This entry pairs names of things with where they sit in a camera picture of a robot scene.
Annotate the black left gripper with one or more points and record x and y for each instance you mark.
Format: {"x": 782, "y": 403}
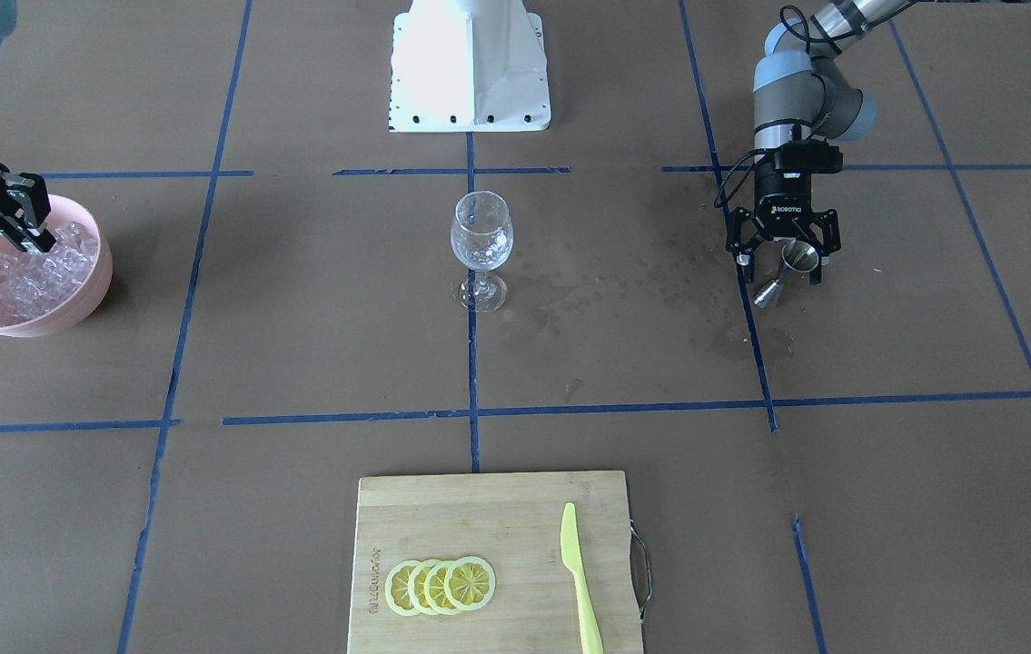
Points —
{"x": 783, "y": 193}

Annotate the pink bowl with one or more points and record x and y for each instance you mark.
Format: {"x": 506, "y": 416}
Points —
{"x": 70, "y": 300}

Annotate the clear ice cubes pile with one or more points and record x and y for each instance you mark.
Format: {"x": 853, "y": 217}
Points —
{"x": 32, "y": 284}

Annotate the yellow plastic knife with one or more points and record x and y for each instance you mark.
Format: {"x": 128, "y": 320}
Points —
{"x": 590, "y": 639}

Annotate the clear wine glass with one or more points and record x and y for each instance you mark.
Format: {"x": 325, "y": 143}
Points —
{"x": 481, "y": 239}

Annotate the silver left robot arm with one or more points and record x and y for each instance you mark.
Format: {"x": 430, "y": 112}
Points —
{"x": 802, "y": 107}

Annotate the steel cocktail jigger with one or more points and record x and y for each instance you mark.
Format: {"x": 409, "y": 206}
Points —
{"x": 793, "y": 262}

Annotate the bamboo cutting board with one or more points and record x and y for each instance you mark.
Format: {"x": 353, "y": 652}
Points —
{"x": 511, "y": 520}

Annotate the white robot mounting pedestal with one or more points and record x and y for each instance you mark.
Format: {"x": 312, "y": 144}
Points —
{"x": 468, "y": 67}

